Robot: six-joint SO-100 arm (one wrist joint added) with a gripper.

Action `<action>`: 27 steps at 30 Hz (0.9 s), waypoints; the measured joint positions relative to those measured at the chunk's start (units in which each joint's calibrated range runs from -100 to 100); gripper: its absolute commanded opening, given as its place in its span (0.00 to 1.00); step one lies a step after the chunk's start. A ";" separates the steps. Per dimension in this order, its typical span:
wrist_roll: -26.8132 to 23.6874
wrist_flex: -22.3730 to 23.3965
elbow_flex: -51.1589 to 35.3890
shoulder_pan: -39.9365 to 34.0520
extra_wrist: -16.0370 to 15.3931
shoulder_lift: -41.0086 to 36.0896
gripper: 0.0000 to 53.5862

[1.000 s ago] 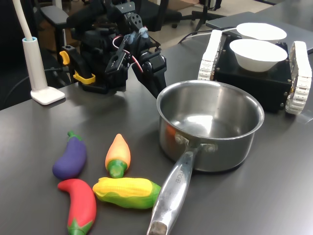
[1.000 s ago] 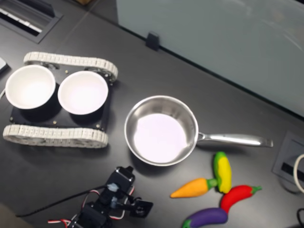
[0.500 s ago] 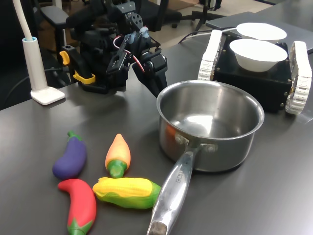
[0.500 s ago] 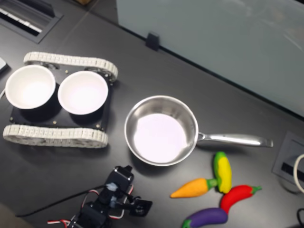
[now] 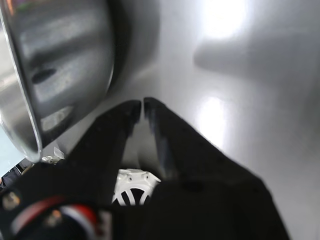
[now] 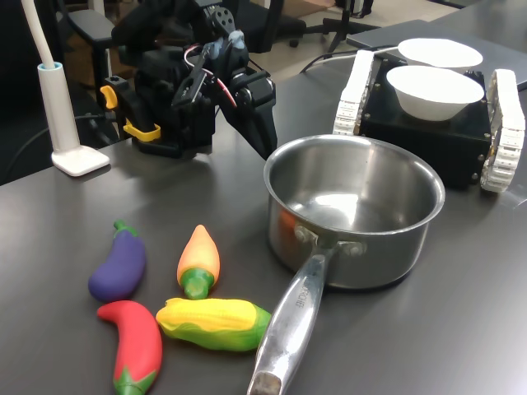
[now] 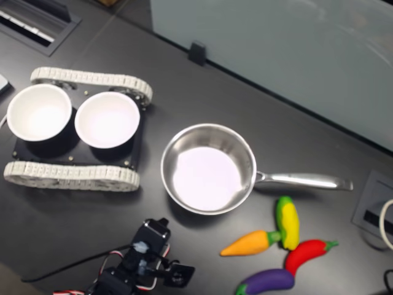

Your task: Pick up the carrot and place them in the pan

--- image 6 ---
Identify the orange toy carrot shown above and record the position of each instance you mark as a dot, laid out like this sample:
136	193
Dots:
199	255

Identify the pale grey putty lump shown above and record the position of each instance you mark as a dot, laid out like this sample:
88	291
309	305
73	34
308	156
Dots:
239	39

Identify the black office chair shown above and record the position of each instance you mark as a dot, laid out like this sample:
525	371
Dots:
343	24
90	24
271	20

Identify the black and yellow clamp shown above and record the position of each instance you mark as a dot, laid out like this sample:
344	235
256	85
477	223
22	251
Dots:
109	96

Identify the black vehicle with white tracks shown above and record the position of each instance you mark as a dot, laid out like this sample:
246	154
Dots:
432	144

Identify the white bowl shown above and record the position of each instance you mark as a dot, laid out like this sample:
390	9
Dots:
432	94
440	53

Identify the purple toy aubergine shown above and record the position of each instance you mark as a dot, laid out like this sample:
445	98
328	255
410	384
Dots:
119	267

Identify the yellow green toy corn cob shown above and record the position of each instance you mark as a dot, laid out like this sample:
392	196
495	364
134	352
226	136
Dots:
214	321

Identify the red toy chilli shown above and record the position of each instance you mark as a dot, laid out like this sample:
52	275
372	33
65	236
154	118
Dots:
136	345

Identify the black wrist camera board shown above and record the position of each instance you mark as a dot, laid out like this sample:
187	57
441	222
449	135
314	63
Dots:
189	86

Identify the white post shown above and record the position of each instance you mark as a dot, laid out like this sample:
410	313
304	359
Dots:
57	103

